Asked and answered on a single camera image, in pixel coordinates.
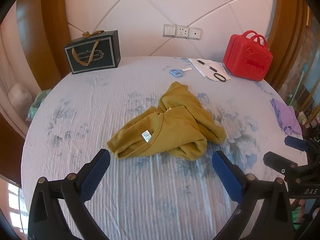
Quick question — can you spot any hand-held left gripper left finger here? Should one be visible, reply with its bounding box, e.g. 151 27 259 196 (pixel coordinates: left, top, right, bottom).
27 149 112 240

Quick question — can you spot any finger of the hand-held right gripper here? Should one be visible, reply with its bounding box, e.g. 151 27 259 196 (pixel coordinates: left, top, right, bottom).
263 151 298 178
284 136 308 152

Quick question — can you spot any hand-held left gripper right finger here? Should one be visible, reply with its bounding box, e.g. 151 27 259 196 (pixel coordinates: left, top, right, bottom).
211 151 293 240

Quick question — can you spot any mustard yellow t-shirt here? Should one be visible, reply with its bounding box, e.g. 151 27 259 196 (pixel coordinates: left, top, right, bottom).
107 81 227 162

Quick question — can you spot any purple cloth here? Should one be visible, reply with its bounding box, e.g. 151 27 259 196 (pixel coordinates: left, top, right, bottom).
271 98 303 136

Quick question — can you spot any green cloth bundle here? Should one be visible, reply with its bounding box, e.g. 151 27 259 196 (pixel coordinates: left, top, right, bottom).
27 89 52 123

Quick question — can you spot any red small suitcase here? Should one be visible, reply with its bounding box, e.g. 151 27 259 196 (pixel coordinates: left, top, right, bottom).
223 30 273 82

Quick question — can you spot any white paper sheet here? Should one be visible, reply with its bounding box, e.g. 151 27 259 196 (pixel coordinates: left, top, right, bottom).
188 58 232 81

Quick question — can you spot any black pen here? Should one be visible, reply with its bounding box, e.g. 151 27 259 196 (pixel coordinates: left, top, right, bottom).
197 60 218 72

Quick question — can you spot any white padded headboard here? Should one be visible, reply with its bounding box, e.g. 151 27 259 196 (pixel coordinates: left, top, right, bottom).
64 0 278 64

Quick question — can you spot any white wall power socket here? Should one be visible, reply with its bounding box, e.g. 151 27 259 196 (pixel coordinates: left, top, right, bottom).
176 25 190 39

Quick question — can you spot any white wall switch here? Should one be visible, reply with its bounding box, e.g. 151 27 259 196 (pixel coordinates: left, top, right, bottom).
163 24 177 38

